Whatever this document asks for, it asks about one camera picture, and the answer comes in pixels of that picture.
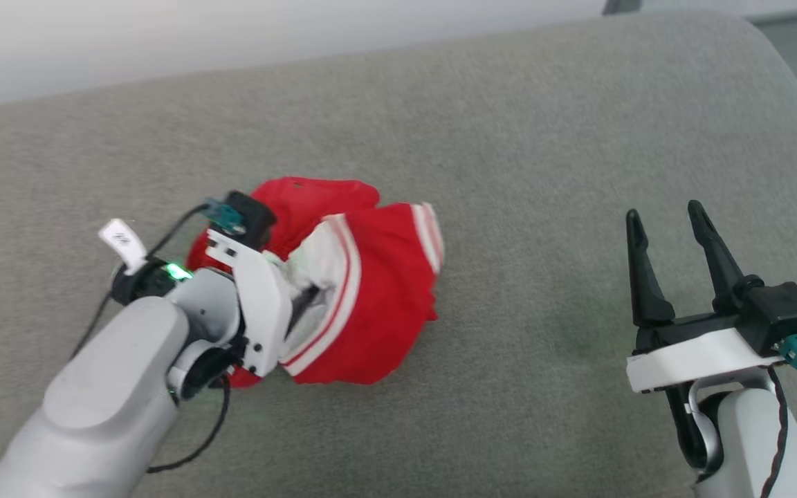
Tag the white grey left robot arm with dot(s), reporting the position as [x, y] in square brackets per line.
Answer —
[108, 387]

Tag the red and white garment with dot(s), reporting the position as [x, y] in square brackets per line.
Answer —
[385, 290]

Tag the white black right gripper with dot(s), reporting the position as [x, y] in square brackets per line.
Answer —
[696, 356]

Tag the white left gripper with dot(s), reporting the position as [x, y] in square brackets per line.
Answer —
[263, 304]

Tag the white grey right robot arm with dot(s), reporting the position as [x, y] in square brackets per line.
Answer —
[751, 443]

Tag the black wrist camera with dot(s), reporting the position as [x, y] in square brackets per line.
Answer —
[252, 218]
[782, 315]

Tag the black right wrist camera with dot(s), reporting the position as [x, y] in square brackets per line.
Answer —
[782, 315]

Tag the grey fabric sofa cushion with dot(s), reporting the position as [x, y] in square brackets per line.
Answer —
[509, 138]

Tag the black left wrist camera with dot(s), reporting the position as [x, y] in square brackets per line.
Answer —
[252, 218]

